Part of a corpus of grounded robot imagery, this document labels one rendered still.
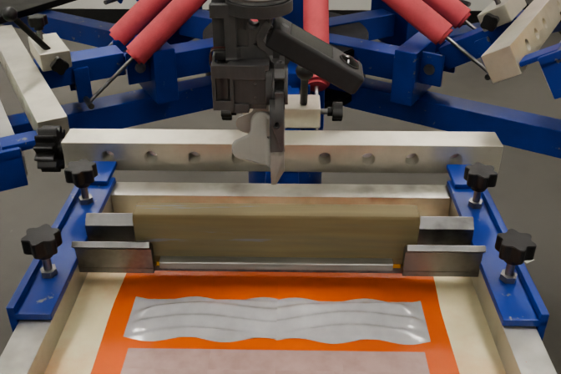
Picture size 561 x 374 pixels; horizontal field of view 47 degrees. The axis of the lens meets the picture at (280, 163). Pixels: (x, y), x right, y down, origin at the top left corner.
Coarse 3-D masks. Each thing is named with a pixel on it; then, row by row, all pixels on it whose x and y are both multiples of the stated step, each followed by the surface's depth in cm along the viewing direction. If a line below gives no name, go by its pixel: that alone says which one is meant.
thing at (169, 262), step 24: (168, 264) 81; (192, 264) 81; (216, 264) 81; (240, 264) 81; (264, 264) 80; (288, 264) 80; (312, 264) 80; (336, 264) 80; (360, 264) 80; (384, 264) 80
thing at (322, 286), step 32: (288, 288) 82; (320, 288) 82; (352, 288) 82; (384, 288) 82; (416, 288) 82; (288, 352) 73; (320, 352) 73; (352, 352) 73; (384, 352) 73; (416, 352) 73; (448, 352) 73
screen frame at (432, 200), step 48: (144, 192) 96; (192, 192) 96; (240, 192) 96; (288, 192) 96; (336, 192) 96; (384, 192) 96; (432, 192) 96; (480, 288) 80; (48, 336) 71; (528, 336) 70
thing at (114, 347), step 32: (128, 288) 82; (160, 288) 82; (192, 288) 82; (224, 288) 82; (256, 288) 82; (128, 320) 77; (128, 352) 73; (160, 352) 73; (192, 352) 73; (224, 352) 73; (256, 352) 73
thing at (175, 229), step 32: (160, 224) 79; (192, 224) 79; (224, 224) 79; (256, 224) 79; (288, 224) 79; (320, 224) 79; (352, 224) 79; (384, 224) 79; (416, 224) 79; (256, 256) 82; (288, 256) 81; (320, 256) 81; (352, 256) 81; (384, 256) 81
